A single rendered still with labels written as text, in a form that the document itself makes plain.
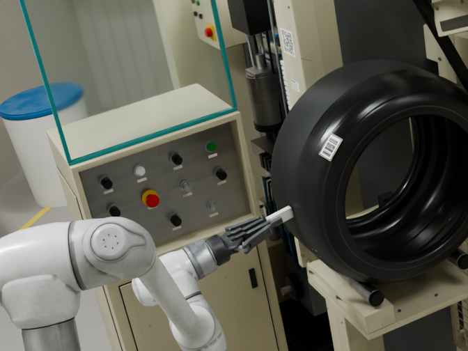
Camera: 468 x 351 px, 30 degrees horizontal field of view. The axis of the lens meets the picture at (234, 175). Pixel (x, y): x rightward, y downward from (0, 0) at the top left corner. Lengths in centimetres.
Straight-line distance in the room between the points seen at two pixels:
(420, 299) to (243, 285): 69
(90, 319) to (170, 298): 239
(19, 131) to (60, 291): 378
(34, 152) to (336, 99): 341
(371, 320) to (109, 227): 102
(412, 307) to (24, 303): 122
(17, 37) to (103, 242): 481
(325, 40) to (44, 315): 121
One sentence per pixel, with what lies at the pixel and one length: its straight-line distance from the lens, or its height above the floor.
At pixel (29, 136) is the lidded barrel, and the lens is 534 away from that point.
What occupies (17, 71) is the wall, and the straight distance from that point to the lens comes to 628.
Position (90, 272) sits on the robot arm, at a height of 146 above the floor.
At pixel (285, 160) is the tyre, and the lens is 225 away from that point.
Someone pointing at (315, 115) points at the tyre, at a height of 141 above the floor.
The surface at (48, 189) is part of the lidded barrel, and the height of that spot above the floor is 13.
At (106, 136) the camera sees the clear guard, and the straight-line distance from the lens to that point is 263.
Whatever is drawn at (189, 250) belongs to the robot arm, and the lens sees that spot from 217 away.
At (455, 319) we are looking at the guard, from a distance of 310.
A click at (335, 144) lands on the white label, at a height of 137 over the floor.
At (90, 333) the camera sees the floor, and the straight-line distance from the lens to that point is 420.
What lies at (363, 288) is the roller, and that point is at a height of 92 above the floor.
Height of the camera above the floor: 222
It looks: 25 degrees down
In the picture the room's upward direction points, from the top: 12 degrees counter-clockwise
